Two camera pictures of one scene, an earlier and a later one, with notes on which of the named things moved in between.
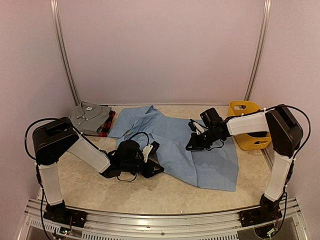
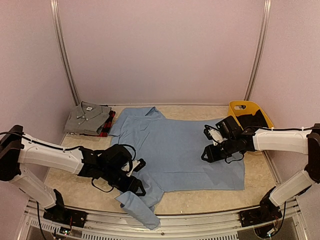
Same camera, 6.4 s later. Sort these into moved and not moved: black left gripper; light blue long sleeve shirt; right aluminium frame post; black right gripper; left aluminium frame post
Moved: light blue long sleeve shirt; black right gripper; black left gripper
Not moved: right aluminium frame post; left aluminium frame post
